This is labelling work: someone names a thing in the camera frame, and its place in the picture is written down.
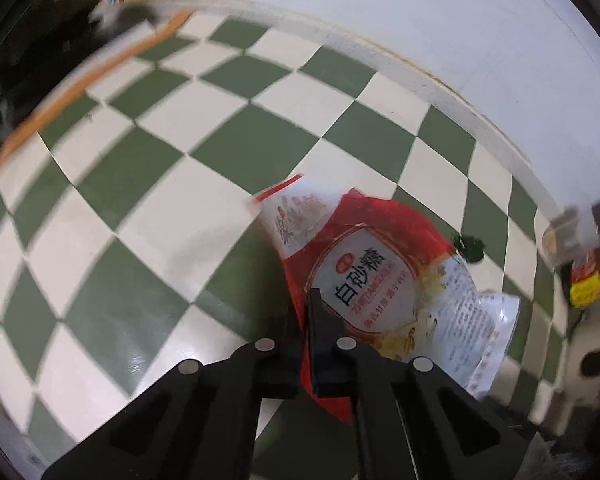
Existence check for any red white sugar bag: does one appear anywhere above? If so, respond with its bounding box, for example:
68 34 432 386
250 173 522 427

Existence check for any green white checkered tablecloth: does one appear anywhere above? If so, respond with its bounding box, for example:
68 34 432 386
0 7 581 466

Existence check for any small green bottle cap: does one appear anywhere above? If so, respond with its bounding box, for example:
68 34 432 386
452 234 484 262

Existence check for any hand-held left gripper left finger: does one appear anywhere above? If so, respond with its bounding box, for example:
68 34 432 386
41 310 308 480

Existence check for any yellow red snack packet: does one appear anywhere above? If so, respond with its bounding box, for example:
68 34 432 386
568 240 600 311

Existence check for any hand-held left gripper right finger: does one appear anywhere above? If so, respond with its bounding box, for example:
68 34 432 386
305 287 532 480

